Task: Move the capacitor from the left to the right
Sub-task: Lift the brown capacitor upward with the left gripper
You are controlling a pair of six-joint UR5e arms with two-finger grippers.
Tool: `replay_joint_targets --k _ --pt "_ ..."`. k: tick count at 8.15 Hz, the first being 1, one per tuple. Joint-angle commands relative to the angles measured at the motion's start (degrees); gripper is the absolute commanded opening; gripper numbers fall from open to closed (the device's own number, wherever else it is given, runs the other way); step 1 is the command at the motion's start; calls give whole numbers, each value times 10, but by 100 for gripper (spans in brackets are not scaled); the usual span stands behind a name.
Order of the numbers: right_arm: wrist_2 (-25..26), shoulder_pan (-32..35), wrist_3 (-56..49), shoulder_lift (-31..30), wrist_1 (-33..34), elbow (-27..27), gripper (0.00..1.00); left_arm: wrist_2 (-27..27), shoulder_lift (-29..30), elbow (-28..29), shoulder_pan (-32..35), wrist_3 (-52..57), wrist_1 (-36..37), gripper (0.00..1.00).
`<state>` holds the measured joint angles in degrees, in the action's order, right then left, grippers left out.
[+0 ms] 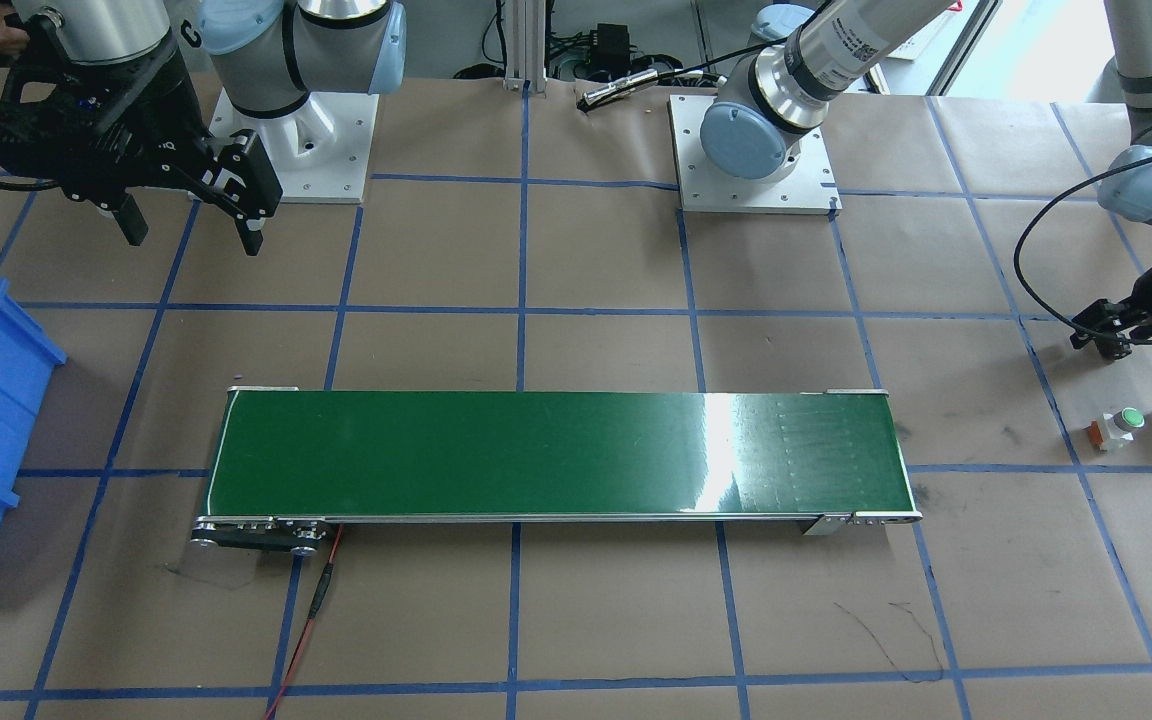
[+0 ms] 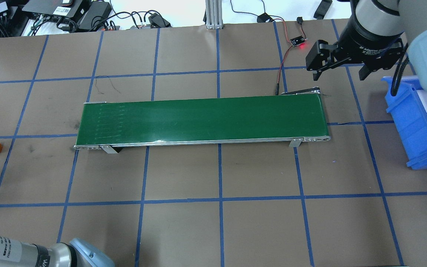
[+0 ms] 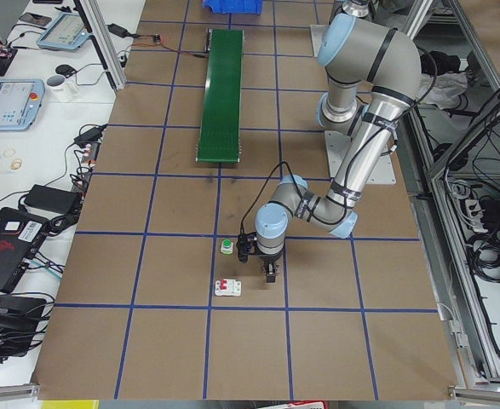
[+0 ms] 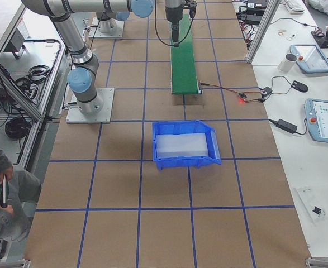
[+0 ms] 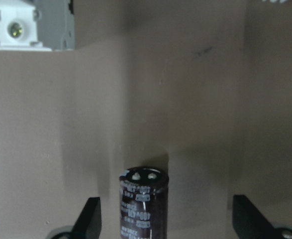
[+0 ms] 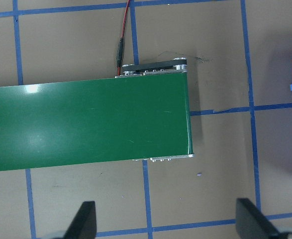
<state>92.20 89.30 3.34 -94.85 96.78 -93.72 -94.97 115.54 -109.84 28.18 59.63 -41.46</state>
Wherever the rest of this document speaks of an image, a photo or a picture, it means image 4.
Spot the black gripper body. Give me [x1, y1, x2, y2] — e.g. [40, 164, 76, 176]
[165, 6, 183, 25]

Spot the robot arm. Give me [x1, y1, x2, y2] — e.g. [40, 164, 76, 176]
[22, 1, 156, 113]
[89, 12, 182, 47]

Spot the green conveyor belt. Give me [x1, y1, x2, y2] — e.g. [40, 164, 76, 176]
[171, 13, 202, 95]

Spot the small black controller box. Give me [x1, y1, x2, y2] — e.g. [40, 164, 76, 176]
[260, 87, 273, 100]

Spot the blue plastic bin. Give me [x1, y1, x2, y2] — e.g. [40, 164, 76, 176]
[152, 120, 222, 170]

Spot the white mug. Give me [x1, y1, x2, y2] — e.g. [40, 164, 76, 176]
[278, 53, 297, 73]

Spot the upper teach pendant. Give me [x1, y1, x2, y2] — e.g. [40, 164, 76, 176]
[289, 44, 328, 74]

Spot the teach pendant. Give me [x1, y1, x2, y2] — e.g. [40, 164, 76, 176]
[304, 98, 328, 143]
[289, 44, 328, 74]

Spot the black computer mouse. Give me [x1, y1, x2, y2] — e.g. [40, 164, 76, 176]
[292, 80, 308, 93]

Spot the black power adapter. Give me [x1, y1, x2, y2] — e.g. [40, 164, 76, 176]
[276, 119, 297, 134]

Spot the lower teach pendant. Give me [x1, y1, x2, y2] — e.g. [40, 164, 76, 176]
[304, 98, 328, 143]

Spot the seated person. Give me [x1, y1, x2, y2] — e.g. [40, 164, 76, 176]
[0, 149, 41, 242]

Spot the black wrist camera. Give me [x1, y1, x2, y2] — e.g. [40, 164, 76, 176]
[185, 0, 197, 19]

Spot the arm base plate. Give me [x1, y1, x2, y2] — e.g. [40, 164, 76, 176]
[66, 88, 115, 123]
[88, 17, 125, 39]

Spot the aluminium frame post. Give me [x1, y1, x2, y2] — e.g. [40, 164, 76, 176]
[246, 0, 281, 64]

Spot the red black power cable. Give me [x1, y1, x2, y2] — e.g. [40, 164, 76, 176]
[200, 82, 262, 103]

